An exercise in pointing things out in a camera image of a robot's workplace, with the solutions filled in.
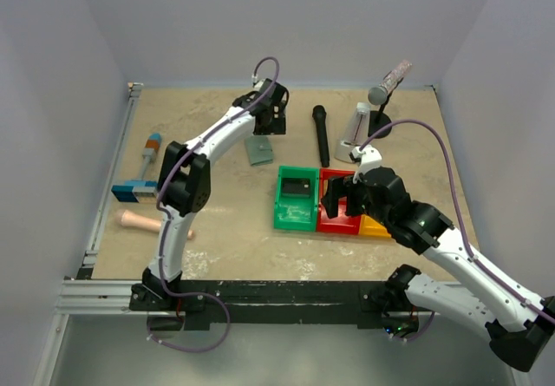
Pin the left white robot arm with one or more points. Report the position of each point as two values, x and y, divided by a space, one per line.
185 185

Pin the aluminium frame rail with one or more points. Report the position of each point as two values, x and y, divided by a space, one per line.
83 295

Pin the sage green card holder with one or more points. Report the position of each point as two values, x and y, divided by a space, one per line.
259 150

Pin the white metronome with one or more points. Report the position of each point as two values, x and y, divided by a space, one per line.
355 133

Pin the green plastic bin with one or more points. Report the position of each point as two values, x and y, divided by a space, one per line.
296 205

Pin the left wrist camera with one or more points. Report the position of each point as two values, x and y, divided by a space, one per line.
256 83

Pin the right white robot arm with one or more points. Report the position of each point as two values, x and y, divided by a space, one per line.
516 322

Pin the black handheld microphone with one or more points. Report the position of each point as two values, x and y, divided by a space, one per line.
319 116

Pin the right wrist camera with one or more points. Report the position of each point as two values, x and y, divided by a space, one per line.
366 158

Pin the silver microphone on stand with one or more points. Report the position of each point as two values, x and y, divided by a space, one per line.
395 75

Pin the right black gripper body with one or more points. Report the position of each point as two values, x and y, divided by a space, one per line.
351 196

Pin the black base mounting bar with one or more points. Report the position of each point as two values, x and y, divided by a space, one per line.
363 304

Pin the black VIP card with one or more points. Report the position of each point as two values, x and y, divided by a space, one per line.
296 188

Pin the red plastic bin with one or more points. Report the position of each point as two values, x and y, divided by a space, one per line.
341 232

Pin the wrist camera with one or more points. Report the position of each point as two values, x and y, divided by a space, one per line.
256 83
366 158

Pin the beige wooden handle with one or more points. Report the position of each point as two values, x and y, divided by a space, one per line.
127 218

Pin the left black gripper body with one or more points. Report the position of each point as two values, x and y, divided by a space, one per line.
270 127

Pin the blue toy block hammer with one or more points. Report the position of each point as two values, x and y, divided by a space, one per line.
139 189

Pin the yellow plastic bin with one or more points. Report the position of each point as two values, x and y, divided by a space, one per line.
371 228

